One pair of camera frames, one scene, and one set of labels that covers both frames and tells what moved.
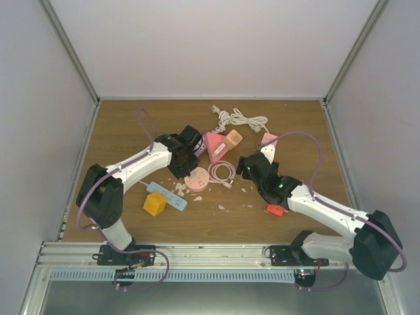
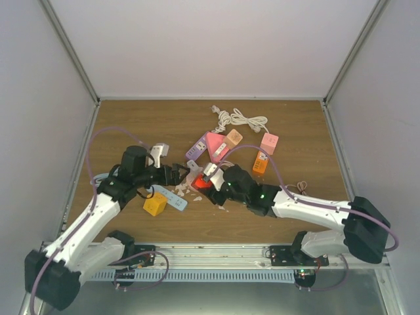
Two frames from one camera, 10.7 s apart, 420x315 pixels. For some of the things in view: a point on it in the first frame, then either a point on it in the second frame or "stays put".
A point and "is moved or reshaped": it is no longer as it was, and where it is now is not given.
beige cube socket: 232,139 stays put
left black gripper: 179,174 → 174,180
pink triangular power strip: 213,141 stays put
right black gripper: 241,168 → 212,196
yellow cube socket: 155,203 stays put
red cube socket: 276,210 is moved or reshaped
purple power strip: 202,147 stays put
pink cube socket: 267,137 stays put
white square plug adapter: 221,147 stays put
